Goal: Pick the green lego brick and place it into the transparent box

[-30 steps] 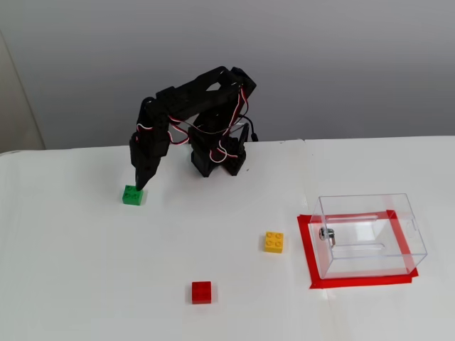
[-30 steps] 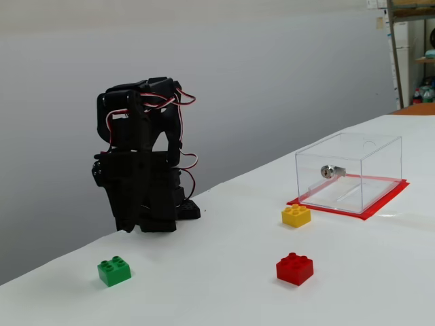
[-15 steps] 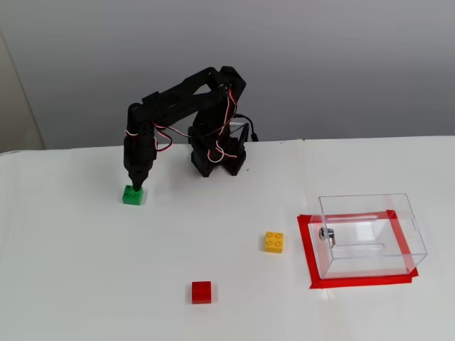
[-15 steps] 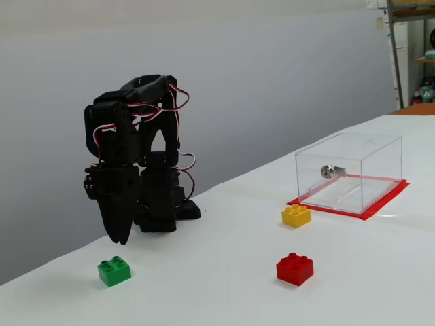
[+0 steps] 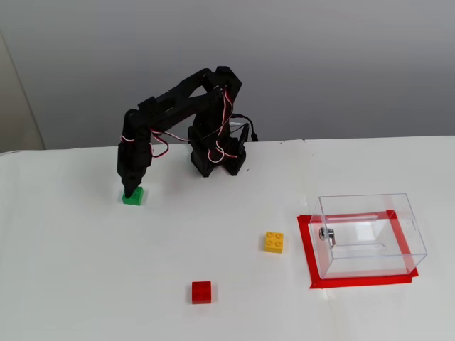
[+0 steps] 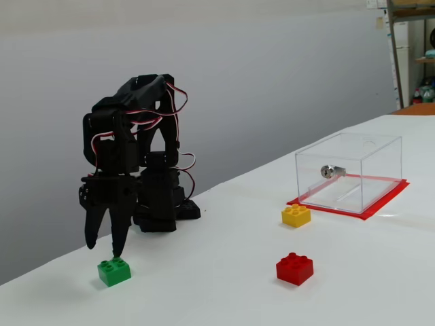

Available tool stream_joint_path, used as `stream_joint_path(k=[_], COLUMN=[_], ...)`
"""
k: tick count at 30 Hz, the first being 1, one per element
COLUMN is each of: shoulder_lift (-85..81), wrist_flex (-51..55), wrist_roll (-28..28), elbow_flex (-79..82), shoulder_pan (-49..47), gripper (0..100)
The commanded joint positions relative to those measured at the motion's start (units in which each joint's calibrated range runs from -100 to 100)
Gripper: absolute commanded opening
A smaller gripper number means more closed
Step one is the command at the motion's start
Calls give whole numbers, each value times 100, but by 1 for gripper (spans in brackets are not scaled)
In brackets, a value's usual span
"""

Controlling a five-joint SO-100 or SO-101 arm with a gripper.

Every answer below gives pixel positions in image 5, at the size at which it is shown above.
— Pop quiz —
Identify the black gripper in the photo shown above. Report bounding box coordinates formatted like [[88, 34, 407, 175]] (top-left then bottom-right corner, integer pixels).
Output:
[[116, 152, 152, 198]]

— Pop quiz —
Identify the green lego brick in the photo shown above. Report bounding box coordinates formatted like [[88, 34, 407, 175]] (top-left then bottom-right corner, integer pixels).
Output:
[[122, 186, 147, 206]]

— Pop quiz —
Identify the red lego brick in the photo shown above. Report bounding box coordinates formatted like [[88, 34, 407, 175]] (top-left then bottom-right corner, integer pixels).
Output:
[[191, 281, 213, 305]]

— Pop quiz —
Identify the yellow lego brick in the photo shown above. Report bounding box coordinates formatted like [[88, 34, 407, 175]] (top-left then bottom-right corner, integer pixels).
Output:
[[264, 231, 285, 254]]

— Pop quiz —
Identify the transparent plastic box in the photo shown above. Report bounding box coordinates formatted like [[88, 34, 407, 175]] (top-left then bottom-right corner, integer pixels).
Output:
[[309, 193, 429, 281]]

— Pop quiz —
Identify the beige board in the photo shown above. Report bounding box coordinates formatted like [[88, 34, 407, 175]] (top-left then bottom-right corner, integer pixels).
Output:
[[0, 30, 46, 154]]

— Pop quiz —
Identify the silver cam lock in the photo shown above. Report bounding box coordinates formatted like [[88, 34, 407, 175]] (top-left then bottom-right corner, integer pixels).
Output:
[[318, 227, 337, 247]]

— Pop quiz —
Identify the red white servo cable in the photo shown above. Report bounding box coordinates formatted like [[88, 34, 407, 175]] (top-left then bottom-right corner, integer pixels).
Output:
[[207, 87, 238, 164], [119, 128, 170, 159]]

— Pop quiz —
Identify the red tape frame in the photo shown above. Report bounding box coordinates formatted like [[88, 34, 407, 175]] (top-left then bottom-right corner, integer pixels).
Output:
[[296, 209, 419, 291]]

